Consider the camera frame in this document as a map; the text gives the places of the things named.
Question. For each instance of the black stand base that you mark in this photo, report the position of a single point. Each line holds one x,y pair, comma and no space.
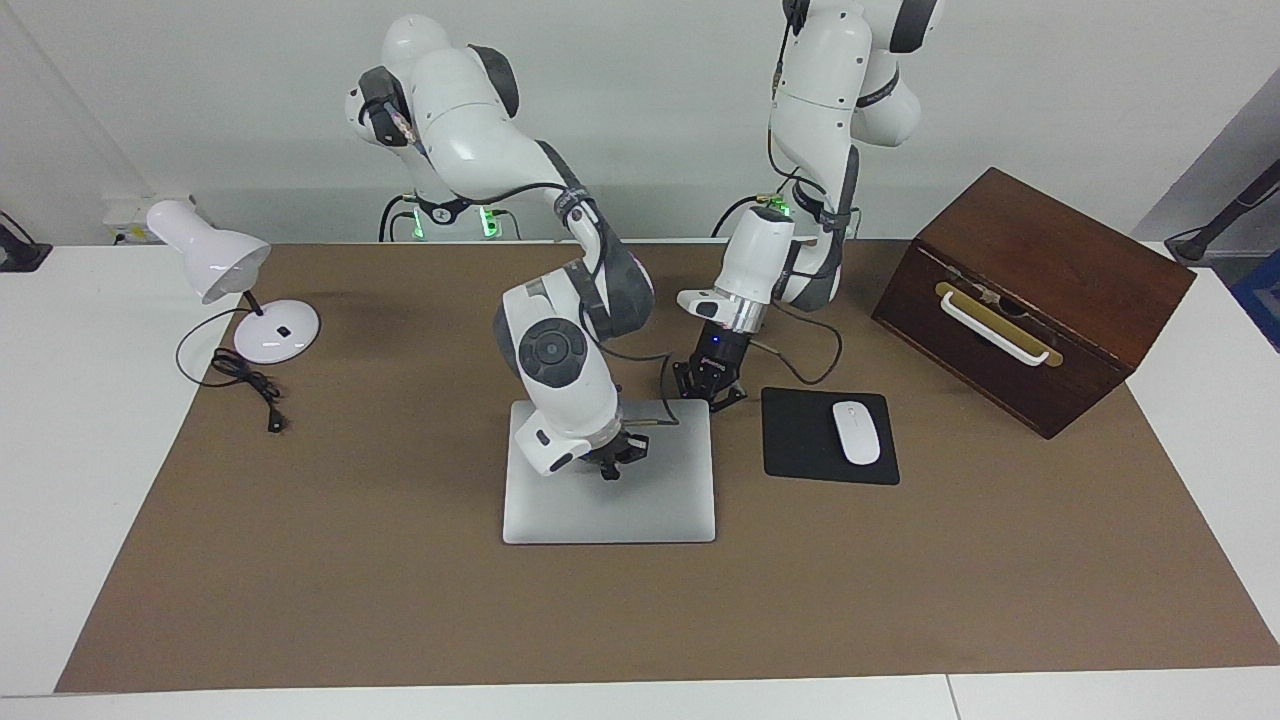
20,255

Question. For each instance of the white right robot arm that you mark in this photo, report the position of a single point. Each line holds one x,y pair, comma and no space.
470,120

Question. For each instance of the brown table mat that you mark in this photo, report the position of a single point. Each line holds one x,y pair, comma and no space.
400,600

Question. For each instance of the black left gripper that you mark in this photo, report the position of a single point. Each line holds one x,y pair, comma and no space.
718,350

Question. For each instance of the black tripod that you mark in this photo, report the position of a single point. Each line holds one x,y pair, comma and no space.
1210,232

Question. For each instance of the white computer mouse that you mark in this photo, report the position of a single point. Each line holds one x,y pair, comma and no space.
857,435

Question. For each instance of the black mouse pad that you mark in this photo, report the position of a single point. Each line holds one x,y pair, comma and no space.
800,440

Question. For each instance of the silver laptop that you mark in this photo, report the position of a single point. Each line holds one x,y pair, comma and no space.
610,510

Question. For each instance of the dark brown wooden box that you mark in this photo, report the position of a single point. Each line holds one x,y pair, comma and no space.
1070,250

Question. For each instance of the gold plate on box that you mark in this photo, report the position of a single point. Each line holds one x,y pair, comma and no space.
1052,356

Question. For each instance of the blue object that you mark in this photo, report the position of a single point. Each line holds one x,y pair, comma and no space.
1262,300

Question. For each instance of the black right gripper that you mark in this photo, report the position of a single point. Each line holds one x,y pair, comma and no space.
618,447

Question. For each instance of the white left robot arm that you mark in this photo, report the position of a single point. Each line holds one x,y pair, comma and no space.
830,80

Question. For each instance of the white desk lamp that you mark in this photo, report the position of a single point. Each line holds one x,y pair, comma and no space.
215,255

